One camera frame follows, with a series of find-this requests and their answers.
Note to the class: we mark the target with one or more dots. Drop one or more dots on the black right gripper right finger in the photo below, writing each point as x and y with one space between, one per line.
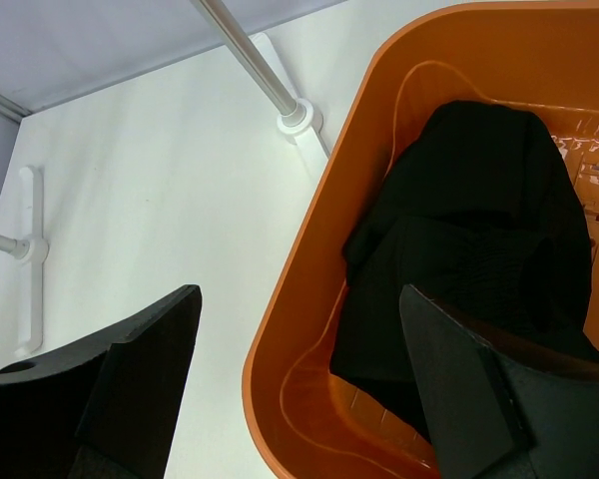
497 405

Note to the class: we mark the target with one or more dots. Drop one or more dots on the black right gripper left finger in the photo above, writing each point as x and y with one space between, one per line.
105 405

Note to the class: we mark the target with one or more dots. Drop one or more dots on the black shorts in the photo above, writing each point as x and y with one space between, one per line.
480 213

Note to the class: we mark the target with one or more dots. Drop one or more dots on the white metal clothes rack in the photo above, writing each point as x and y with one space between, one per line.
299 121

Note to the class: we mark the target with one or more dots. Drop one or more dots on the orange plastic basket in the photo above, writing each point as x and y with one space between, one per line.
538 56

